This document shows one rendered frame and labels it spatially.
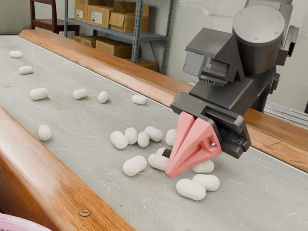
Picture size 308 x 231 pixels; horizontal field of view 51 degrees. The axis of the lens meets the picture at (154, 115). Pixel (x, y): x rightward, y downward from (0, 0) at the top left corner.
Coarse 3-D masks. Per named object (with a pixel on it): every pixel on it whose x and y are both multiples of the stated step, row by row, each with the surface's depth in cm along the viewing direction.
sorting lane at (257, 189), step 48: (0, 48) 97; (0, 96) 61; (48, 96) 64; (96, 96) 68; (144, 96) 71; (48, 144) 46; (96, 144) 48; (96, 192) 37; (144, 192) 38; (240, 192) 41; (288, 192) 42
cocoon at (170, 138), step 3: (171, 129) 51; (174, 129) 51; (168, 132) 51; (171, 132) 50; (174, 132) 50; (168, 135) 50; (171, 135) 49; (174, 135) 49; (165, 138) 50; (168, 138) 49; (171, 138) 49; (174, 138) 49; (168, 141) 49; (171, 141) 49; (168, 144) 50; (171, 144) 49
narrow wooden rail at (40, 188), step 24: (0, 120) 46; (0, 144) 40; (24, 144) 40; (0, 168) 38; (24, 168) 35; (48, 168) 36; (0, 192) 40; (24, 192) 33; (48, 192) 32; (72, 192) 32; (24, 216) 35; (48, 216) 30; (72, 216) 29; (96, 216) 30; (120, 216) 30
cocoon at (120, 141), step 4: (112, 132) 48; (116, 132) 48; (120, 132) 48; (112, 136) 48; (116, 136) 47; (120, 136) 47; (124, 136) 47; (112, 140) 47; (116, 140) 46; (120, 140) 46; (124, 140) 46; (116, 144) 46; (120, 144) 46; (124, 144) 46; (120, 148) 47
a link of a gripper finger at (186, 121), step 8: (184, 112) 40; (184, 120) 40; (192, 120) 40; (184, 128) 39; (176, 136) 40; (184, 136) 39; (224, 136) 41; (232, 136) 41; (176, 144) 39; (224, 144) 41; (232, 144) 40; (240, 144) 39; (176, 152) 39; (192, 152) 42; (232, 152) 40; (240, 152) 40; (184, 160) 41; (168, 168) 39; (168, 176) 40
